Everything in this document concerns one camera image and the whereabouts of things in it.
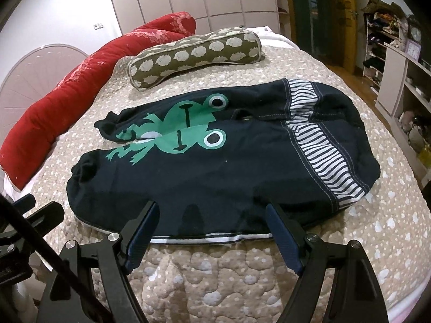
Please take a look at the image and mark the navy frog print pants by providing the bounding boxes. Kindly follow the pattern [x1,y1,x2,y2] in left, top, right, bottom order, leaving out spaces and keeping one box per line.
[67,79,380,244]

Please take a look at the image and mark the wooden bedroom door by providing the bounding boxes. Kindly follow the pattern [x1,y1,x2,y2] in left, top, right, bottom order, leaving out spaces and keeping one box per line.
[329,0,357,74]

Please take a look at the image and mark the red floral duvet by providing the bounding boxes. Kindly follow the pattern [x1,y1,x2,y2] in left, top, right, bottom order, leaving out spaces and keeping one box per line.
[1,12,197,190]

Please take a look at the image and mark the round white fan guard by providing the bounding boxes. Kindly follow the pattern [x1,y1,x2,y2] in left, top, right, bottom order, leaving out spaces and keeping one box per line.
[0,44,88,141]

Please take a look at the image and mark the white tv shelf unit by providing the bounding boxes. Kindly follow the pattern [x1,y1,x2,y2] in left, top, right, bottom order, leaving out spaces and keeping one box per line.
[376,44,430,188]

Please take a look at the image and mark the small purple square clock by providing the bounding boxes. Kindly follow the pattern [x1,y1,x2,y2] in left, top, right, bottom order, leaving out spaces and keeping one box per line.
[405,39,422,61]

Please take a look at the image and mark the dark ornate mantel clock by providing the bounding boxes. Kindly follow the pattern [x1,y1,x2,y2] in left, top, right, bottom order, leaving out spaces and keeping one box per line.
[408,15,422,44]

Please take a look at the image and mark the white bed sheet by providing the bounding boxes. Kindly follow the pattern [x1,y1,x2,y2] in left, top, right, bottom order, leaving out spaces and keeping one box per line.
[247,26,300,50]

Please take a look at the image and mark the cluttered metal shoe rack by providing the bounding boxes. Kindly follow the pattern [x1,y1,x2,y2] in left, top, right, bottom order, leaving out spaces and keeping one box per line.
[362,0,408,94]

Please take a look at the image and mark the olive hedgehog pattern bolster pillow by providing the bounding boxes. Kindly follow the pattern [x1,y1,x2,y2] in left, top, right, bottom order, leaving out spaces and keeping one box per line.
[127,27,264,90]

